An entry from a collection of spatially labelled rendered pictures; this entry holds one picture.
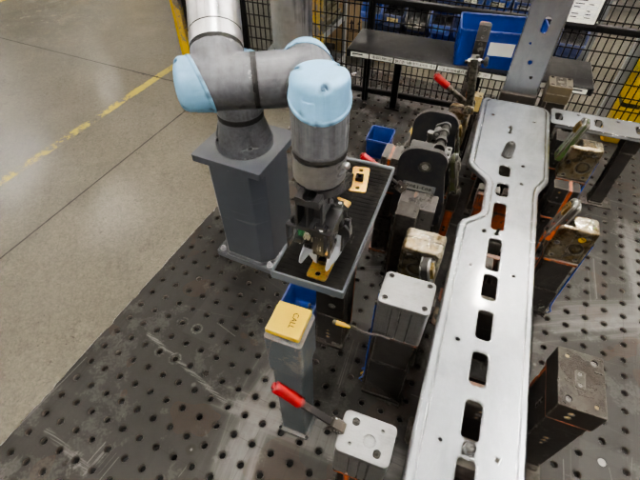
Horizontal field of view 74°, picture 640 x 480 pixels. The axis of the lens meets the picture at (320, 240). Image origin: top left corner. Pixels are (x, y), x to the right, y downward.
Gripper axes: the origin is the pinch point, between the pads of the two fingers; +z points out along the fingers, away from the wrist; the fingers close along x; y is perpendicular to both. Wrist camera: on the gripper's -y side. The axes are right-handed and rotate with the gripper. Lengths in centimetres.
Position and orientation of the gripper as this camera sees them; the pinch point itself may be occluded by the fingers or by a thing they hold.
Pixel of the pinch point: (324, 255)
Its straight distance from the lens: 76.8
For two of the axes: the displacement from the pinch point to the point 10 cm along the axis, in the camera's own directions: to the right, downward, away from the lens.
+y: -3.6, 6.9, -6.3
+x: 9.3, 2.7, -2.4
